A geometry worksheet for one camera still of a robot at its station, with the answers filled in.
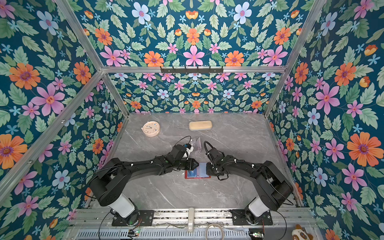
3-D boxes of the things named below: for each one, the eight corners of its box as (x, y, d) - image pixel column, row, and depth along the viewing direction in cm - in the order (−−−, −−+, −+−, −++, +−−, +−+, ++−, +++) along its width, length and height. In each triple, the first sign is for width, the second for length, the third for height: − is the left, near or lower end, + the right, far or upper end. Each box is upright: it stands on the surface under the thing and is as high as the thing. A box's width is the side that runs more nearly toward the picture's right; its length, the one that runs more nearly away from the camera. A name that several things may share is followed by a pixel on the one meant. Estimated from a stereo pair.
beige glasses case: (188, 130, 111) (188, 127, 108) (189, 123, 116) (189, 119, 113) (212, 130, 111) (212, 127, 108) (211, 123, 116) (212, 119, 113)
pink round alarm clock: (140, 136, 108) (139, 134, 106) (145, 123, 116) (143, 120, 114) (158, 136, 108) (157, 134, 106) (161, 123, 116) (160, 120, 114)
